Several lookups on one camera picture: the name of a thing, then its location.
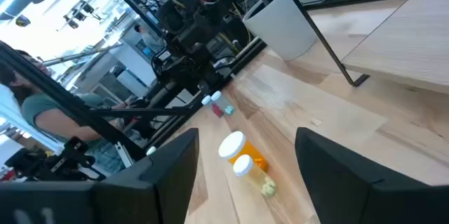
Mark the black equipment mount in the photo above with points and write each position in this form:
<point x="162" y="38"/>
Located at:
<point x="63" y="164"/>

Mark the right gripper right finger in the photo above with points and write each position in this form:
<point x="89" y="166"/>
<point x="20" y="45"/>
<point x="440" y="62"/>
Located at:
<point x="350" y="189"/>

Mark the small yellow-green pill bottle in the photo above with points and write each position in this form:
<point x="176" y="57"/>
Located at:
<point x="252" y="176"/>

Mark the person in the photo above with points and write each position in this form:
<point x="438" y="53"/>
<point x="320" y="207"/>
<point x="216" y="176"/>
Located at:
<point x="151" y="41"/>
<point x="38" y="111"/>

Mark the wooden shelf with black frame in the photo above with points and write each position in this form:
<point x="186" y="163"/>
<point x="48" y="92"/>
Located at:
<point x="403" y="41"/>

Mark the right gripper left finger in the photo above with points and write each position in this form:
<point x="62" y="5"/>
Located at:
<point x="158" y="182"/>

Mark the large orange pill bottle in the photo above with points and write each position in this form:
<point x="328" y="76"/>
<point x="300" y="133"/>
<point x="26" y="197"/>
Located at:
<point x="250" y="153"/>

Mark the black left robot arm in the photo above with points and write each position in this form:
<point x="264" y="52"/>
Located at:
<point x="189" y="24"/>

